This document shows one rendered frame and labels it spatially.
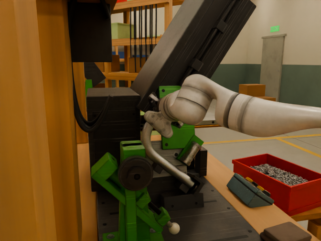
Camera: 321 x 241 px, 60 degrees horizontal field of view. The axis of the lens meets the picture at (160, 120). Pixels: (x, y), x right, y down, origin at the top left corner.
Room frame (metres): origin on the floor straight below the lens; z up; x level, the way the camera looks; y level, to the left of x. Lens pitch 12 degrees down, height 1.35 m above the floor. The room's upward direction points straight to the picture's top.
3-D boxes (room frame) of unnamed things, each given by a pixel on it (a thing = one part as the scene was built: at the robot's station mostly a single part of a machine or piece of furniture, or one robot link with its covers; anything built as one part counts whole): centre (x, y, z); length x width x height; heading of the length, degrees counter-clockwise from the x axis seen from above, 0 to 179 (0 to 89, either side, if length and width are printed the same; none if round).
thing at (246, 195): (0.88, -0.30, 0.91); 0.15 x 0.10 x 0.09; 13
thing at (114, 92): (1.07, 0.19, 1.07); 0.30 x 0.18 x 0.34; 13
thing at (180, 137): (0.94, -0.05, 1.17); 0.13 x 0.12 x 0.20; 13
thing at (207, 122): (1.10, -0.05, 1.11); 0.39 x 0.16 x 0.03; 103
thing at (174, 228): (0.62, -0.02, 0.96); 0.06 x 0.03 x 0.06; 103
